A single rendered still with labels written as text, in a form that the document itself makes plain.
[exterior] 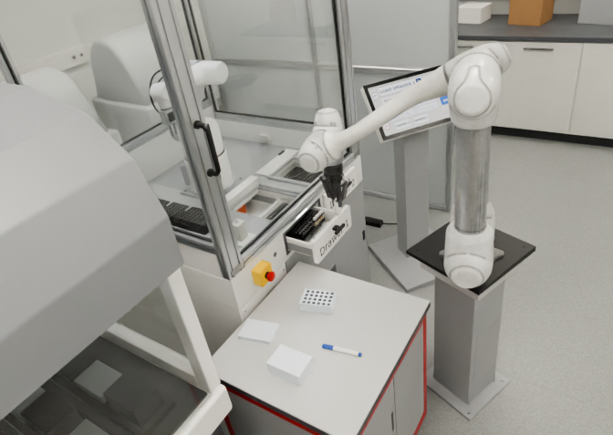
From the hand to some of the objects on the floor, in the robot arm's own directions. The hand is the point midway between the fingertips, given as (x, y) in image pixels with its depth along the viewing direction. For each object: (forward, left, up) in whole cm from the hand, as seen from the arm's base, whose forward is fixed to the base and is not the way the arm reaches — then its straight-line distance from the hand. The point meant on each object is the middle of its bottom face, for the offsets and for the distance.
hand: (337, 206), depth 196 cm
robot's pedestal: (-39, -32, -100) cm, 112 cm away
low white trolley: (-30, +36, -99) cm, 110 cm away
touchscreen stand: (+41, -84, -100) cm, 136 cm away
